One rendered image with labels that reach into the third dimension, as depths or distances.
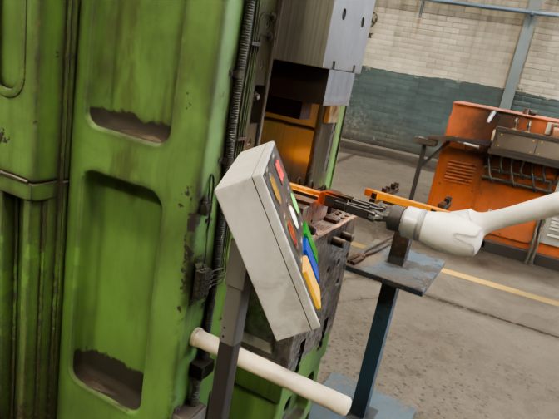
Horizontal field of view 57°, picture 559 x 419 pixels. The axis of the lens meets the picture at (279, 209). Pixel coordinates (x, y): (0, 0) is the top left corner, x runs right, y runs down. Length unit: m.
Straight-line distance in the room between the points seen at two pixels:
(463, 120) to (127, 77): 3.90
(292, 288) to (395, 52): 8.42
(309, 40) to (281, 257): 0.70
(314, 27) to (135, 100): 0.49
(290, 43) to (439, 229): 0.62
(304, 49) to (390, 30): 7.87
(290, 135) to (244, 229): 1.05
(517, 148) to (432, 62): 4.47
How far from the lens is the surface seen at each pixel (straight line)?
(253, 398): 1.73
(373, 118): 9.20
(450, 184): 5.02
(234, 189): 0.80
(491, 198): 5.02
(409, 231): 1.45
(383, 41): 9.21
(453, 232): 1.42
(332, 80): 1.42
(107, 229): 1.53
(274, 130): 1.86
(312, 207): 1.51
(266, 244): 0.82
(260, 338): 1.64
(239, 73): 1.23
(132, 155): 1.34
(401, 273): 1.93
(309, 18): 1.37
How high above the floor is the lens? 1.37
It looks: 16 degrees down
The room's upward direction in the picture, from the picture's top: 10 degrees clockwise
